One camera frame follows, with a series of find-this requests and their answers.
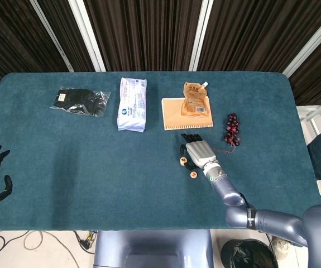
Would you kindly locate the black power plug strip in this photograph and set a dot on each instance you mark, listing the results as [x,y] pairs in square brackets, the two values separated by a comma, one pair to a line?
[86,243]

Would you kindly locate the white partition post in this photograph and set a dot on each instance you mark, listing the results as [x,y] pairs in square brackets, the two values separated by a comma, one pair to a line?
[311,46]
[202,33]
[87,36]

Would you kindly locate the orange spout pouch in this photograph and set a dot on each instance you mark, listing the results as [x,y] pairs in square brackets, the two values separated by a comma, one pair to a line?
[193,100]

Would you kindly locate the white metal frame rack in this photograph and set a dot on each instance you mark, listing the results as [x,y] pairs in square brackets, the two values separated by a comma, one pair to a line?
[313,117]

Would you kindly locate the spiral bound notebook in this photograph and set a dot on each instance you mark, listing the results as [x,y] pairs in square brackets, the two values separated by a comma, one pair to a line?
[174,114]

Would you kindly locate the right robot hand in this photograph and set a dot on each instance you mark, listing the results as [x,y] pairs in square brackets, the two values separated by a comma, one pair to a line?
[202,153]

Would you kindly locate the black trash bin with bag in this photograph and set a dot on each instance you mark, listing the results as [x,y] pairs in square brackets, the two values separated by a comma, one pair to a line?
[246,257]

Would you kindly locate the thin grey partition post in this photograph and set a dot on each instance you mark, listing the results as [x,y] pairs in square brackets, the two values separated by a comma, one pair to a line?
[51,35]

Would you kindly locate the blue grey robot torso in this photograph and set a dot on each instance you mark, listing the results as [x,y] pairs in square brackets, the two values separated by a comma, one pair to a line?
[152,245]

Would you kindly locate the black gloves in plastic bag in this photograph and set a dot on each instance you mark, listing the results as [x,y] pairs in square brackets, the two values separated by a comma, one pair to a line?
[76,100]

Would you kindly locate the purple grape bunch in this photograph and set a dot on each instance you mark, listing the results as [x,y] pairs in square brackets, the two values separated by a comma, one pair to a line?
[232,125]

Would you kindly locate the white blue paper package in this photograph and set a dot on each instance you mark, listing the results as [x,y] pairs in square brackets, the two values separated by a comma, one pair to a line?
[132,106]

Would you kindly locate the teal table cloth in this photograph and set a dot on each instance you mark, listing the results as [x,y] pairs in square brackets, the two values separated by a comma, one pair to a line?
[93,167]

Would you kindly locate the dark brown pleated curtain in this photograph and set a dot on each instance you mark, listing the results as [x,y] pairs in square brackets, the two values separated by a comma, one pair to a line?
[149,33]

